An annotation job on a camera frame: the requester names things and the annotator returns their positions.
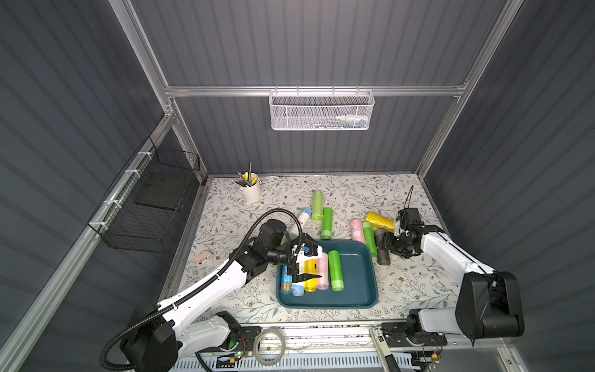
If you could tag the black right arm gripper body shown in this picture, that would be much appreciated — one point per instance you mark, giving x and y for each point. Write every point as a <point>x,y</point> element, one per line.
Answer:
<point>395,244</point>

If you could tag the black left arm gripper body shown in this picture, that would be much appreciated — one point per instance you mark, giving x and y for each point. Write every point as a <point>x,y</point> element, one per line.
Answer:
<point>303,263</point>

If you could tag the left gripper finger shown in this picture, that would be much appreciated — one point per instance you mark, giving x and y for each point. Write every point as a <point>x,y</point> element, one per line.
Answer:
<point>291,271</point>
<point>305,277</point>

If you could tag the white roll with blue end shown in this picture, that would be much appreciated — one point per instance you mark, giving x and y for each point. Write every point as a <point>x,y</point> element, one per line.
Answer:
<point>298,289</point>

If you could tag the yellow trash bag roll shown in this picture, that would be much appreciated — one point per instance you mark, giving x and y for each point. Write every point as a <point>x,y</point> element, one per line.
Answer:
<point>311,272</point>
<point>380,222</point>

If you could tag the dark grey trash bag roll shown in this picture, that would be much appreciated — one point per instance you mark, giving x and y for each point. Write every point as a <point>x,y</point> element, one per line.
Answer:
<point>383,253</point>

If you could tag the pink trash bag roll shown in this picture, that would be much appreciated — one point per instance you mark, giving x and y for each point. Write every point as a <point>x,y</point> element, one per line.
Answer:
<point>322,272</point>
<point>357,231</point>

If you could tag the pale green roll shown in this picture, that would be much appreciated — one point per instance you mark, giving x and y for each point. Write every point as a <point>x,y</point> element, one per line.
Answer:
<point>318,206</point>
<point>335,270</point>

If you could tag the white roll with red label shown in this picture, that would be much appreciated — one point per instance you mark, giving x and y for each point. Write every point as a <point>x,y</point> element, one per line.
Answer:
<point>304,216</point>

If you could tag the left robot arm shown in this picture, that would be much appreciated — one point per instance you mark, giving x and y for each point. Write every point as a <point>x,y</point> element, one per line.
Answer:
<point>159,334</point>

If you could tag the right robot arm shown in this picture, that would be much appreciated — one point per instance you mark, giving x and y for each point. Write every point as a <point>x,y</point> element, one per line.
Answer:
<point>489,303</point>

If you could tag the bright green roll beside pink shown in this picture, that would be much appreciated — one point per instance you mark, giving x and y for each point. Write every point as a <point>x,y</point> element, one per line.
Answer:
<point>370,238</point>

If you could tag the bright green roll centre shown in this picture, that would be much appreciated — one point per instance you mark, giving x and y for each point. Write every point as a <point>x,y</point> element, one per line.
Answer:
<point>327,224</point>

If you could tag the clear packing tape roll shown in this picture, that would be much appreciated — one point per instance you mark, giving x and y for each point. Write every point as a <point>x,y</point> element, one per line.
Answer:
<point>269,347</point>

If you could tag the pink small stapler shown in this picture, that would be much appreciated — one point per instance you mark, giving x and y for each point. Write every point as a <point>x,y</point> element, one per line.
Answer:
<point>203,257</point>

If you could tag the white pen holder cup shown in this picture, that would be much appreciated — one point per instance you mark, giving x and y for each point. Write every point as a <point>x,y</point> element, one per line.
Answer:
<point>253,194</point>

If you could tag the pens and pencils bunch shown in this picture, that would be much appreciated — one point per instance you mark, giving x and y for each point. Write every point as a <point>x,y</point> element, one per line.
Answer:
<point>247,179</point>

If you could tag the items in white basket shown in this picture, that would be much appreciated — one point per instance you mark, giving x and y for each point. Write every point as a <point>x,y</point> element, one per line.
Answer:
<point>350,121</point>

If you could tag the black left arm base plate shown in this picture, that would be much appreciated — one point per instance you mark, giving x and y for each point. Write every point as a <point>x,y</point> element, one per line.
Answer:
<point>239,340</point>

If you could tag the white wire wall basket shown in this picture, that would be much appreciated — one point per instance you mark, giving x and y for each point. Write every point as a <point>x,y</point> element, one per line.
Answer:
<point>289,109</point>

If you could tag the black wire side basket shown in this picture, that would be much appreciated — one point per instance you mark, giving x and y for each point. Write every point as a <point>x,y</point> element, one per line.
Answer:
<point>147,212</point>

